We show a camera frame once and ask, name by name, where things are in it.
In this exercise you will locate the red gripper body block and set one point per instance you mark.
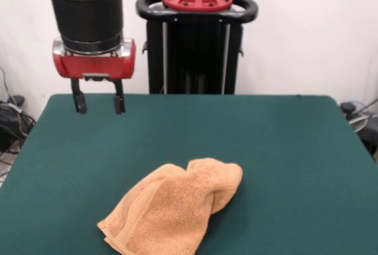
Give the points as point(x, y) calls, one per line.
point(94, 66)

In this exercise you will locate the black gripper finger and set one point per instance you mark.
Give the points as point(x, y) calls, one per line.
point(79, 101)
point(119, 101)

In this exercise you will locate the orange terry towel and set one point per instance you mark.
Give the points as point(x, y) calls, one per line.
point(171, 207)

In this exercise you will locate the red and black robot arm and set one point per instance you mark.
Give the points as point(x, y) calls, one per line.
point(88, 16)

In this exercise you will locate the dark green table cloth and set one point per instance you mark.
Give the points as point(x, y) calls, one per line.
point(206, 134)

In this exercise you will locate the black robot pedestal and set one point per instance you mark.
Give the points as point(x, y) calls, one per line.
point(195, 60)

